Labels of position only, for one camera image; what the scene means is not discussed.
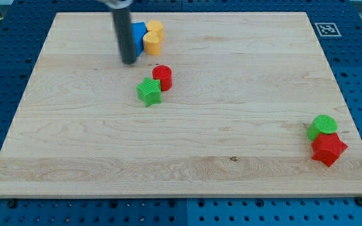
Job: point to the yellow cylinder block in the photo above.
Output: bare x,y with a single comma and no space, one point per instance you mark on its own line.
157,27

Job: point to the red cylinder block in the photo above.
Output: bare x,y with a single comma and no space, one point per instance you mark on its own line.
163,73

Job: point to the green cylinder block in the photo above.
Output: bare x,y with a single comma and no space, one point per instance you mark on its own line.
322,124

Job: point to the white fiducial marker tag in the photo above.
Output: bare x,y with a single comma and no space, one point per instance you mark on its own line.
327,30

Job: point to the red star block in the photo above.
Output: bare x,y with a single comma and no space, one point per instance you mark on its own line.
327,148

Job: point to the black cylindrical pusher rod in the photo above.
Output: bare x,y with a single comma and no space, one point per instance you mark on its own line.
124,34

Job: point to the wooden board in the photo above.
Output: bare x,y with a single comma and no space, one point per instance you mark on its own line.
245,88

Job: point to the yellow heart block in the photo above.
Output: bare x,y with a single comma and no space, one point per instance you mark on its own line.
151,43

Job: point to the blue block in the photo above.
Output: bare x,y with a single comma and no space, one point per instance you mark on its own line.
139,30

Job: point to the green star block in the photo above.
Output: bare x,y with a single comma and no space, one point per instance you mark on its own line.
149,91

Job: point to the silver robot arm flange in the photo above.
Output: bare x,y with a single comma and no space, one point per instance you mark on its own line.
117,4

